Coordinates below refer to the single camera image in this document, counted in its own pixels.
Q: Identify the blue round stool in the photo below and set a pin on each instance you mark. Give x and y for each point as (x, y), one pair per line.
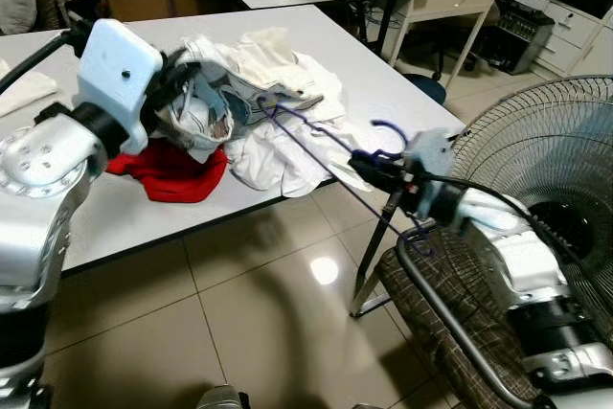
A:
(426, 89)

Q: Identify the white cloth garment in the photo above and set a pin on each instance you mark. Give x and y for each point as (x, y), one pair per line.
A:
(306, 141)

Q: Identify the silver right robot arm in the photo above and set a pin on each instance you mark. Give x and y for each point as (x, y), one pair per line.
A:
(522, 246)

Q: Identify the black carry bag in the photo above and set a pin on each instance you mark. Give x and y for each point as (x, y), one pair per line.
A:
(512, 35)

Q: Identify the white table with black legs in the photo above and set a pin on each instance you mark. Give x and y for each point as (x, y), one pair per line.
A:
(287, 35)

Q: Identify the brown plaid chair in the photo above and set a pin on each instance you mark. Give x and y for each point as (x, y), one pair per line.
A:
(450, 304)

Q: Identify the red garment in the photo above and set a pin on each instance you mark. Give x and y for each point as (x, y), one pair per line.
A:
(172, 179)

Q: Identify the metal grille standing fan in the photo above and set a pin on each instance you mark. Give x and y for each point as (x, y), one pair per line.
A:
(575, 229)

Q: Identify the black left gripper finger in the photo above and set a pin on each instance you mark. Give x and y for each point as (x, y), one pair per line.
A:
(177, 110)
(187, 66)

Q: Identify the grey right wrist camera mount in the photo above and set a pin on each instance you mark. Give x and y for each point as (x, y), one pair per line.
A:
(431, 152)

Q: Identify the white stitched jeans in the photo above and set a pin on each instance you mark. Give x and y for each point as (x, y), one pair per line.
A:
(249, 69)

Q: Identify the white drawer cabinet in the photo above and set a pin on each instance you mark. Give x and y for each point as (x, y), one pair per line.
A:
(575, 31)

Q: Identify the folded white cloth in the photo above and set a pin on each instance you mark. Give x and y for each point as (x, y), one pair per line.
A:
(24, 93)

